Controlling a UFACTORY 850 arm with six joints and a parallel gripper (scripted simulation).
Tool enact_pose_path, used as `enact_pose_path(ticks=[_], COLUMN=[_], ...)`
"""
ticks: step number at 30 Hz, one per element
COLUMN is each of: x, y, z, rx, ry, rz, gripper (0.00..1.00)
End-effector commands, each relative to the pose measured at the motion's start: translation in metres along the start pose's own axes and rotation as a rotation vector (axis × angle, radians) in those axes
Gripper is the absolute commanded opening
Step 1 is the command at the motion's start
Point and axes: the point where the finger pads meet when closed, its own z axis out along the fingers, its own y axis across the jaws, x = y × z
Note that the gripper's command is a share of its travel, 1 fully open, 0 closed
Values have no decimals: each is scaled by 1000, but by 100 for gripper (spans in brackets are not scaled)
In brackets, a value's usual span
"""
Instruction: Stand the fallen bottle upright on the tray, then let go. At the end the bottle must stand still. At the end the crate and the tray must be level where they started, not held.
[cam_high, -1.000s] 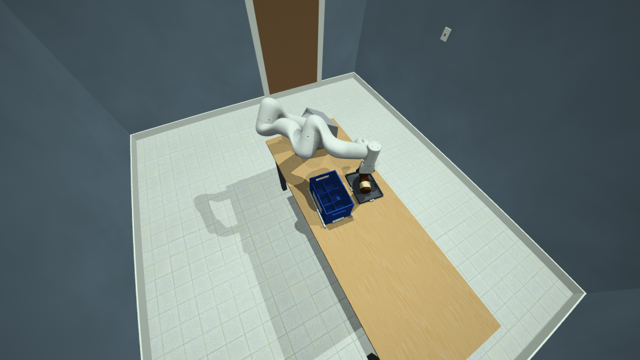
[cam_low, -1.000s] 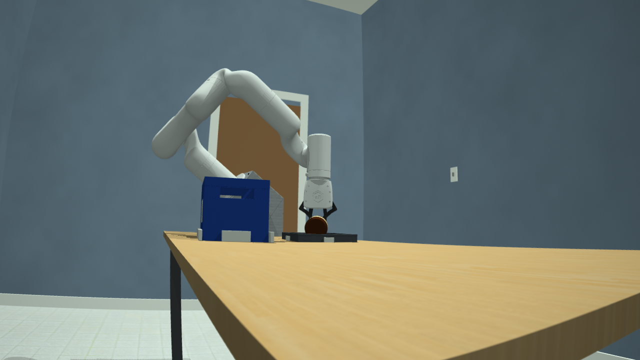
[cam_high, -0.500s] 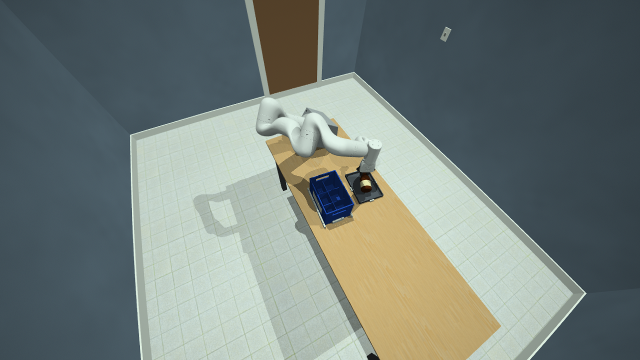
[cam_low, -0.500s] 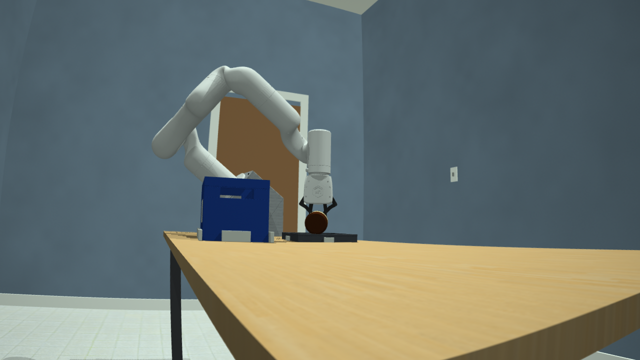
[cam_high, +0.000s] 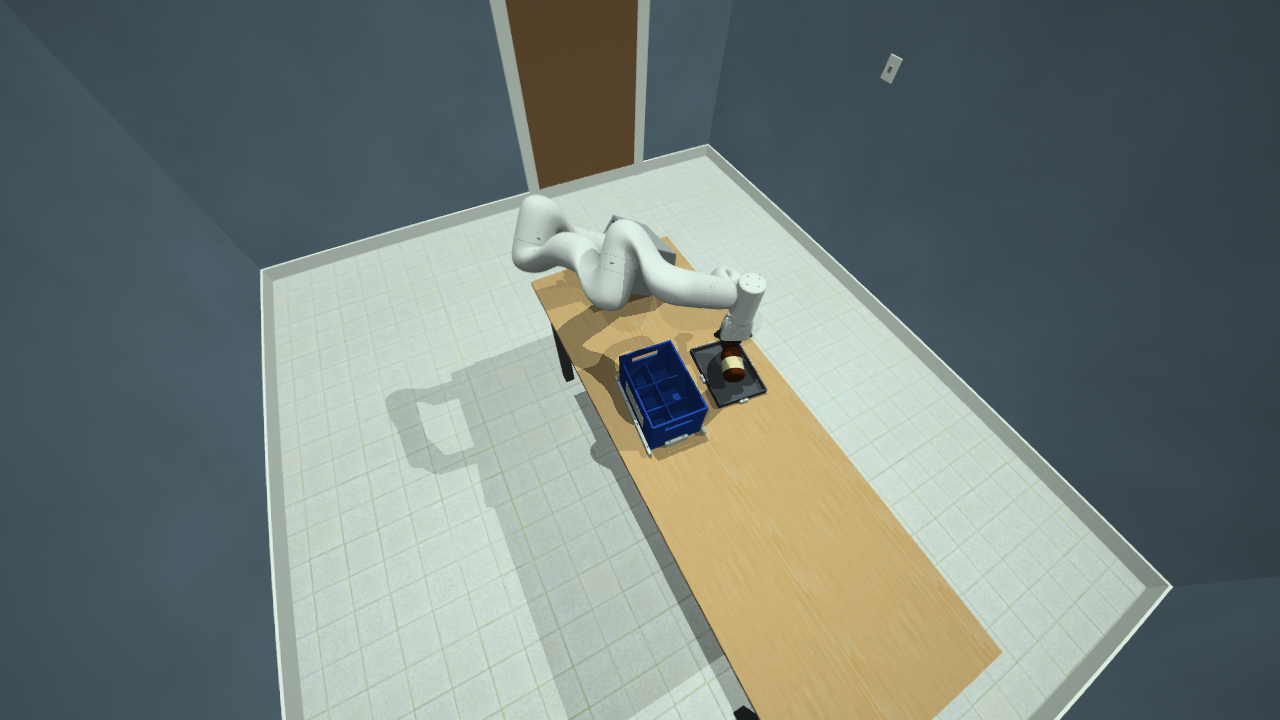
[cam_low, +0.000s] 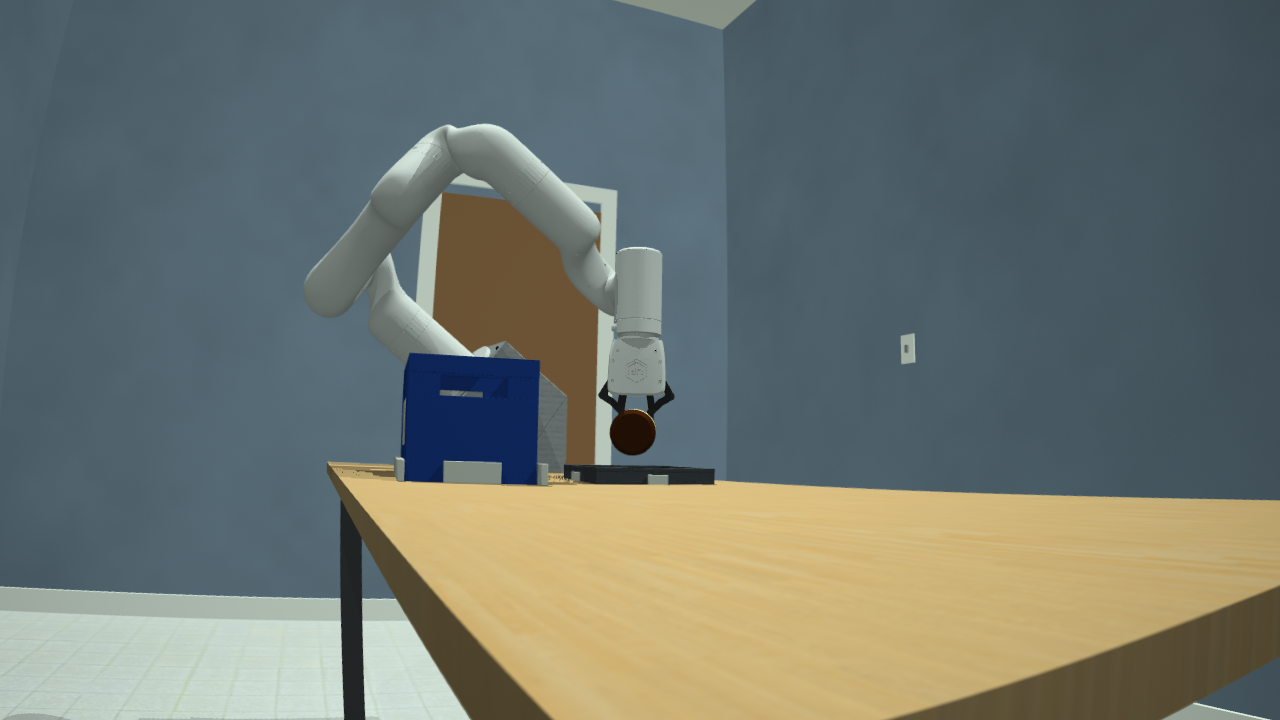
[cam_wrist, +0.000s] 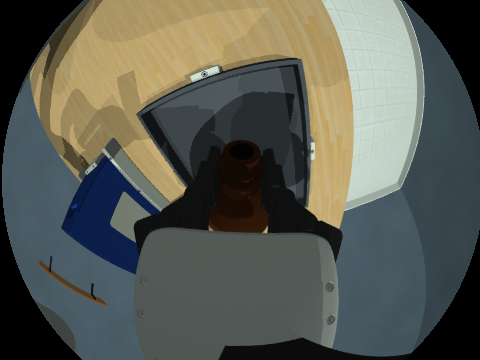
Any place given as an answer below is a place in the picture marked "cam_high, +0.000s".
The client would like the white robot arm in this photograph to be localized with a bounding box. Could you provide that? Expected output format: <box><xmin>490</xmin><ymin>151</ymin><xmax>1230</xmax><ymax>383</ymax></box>
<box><xmin>512</xmin><ymin>195</ymin><xmax>767</xmax><ymax>325</ymax></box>

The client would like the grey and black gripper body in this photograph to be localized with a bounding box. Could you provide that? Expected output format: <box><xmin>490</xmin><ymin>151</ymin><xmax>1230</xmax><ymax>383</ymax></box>
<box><xmin>719</xmin><ymin>313</ymin><xmax>754</xmax><ymax>341</ymax></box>

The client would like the brown glass bottle with beige label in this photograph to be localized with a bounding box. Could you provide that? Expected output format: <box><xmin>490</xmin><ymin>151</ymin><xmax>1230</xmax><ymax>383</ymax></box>
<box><xmin>721</xmin><ymin>341</ymin><xmax>745</xmax><ymax>382</ymax></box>

